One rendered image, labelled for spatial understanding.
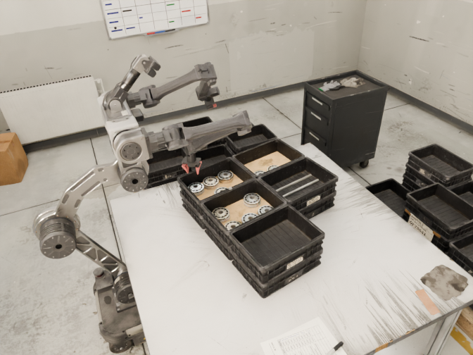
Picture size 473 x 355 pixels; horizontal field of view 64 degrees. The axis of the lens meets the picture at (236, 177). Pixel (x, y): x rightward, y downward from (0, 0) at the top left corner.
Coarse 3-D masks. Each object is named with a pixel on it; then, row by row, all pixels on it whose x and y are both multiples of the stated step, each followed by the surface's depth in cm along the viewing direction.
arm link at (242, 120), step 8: (224, 120) 178; (232, 120) 179; (240, 120) 180; (248, 120) 181; (168, 128) 170; (184, 128) 173; (192, 128) 174; (200, 128) 175; (208, 128) 176; (216, 128) 177; (224, 128) 178; (232, 128) 184; (184, 136) 172; (192, 136) 173; (200, 136) 177; (168, 144) 170; (176, 144) 170; (184, 144) 173
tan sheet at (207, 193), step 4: (216, 176) 251; (236, 176) 250; (232, 180) 247; (236, 180) 246; (240, 180) 246; (220, 184) 244; (224, 184) 244; (228, 184) 244; (232, 184) 243; (236, 184) 243; (204, 188) 241; (216, 188) 241; (204, 192) 238; (208, 192) 238; (212, 192) 237; (196, 196) 235; (200, 196) 235; (204, 196) 235; (208, 196) 235
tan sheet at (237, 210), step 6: (234, 204) 227; (240, 204) 227; (264, 204) 226; (234, 210) 223; (240, 210) 223; (246, 210) 222; (252, 210) 222; (234, 216) 218; (240, 216) 218; (240, 222) 214
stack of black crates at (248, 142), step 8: (256, 128) 356; (264, 128) 354; (232, 136) 349; (240, 136) 353; (248, 136) 357; (256, 136) 359; (264, 136) 358; (272, 136) 341; (232, 144) 331; (240, 144) 348; (248, 144) 327; (256, 144) 329; (232, 152) 338
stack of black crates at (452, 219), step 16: (416, 192) 266; (432, 192) 275; (448, 192) 265; (416, 208) 260; (432, 208) 266; (448, 208) 265; (464, 208) 257; (432, 224) 250; (448, 224) 253; (464, 224) 238; (432, 240) 254; (448, 240) 241
